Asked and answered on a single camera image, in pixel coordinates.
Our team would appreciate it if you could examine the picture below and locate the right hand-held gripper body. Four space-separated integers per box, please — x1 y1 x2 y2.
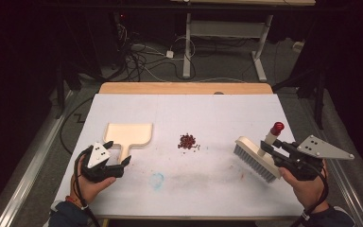
272 135 355 182

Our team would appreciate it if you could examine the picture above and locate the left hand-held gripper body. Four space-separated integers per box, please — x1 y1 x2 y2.
80 142 126 183

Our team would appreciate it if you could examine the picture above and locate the cream brush with red cap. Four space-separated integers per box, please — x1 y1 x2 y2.
233 121 286 183

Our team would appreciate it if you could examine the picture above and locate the cream dustpan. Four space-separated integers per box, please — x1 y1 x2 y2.
102 122 154 165

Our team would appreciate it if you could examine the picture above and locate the person's right hand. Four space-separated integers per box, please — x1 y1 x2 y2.
278 160 329 210

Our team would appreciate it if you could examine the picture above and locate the person's left hand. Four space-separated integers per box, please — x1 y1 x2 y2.
70 154 117 207

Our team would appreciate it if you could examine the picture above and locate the white table cover sheet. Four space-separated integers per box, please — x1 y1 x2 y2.
54 93 305 219

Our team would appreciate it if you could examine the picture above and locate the black tripod stand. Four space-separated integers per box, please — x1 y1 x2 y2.
272 67 326 131

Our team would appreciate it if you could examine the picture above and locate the pile of red beans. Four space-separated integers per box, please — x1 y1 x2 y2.
177 132 201 151

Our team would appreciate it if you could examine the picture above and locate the black metal stand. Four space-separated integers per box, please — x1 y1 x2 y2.
54 61 83 120

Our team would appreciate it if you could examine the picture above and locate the wooden table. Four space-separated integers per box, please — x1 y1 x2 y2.
98 81 274 96

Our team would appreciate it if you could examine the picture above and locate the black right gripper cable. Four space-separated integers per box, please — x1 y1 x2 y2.
297 164 331 227

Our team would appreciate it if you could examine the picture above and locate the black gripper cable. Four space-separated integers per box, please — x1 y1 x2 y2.
297 164 331 227
73 148 101 227

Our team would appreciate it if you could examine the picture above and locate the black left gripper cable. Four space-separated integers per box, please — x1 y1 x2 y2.
73 148 101 227

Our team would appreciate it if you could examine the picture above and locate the black floor cable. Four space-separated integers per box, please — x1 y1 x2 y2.
59 96 95 155

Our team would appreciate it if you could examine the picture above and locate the orange wrist bracelet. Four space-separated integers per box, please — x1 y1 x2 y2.
64 195 83 209

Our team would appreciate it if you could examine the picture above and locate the silver metal floor rail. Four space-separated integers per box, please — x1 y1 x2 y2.
0 90 74 227
322 150 363 227

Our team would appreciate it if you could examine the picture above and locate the tangle of floor cables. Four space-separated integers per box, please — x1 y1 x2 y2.
114 23 199 83

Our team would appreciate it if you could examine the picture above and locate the white metal desk frame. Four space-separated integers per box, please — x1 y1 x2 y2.
181 12 274 83

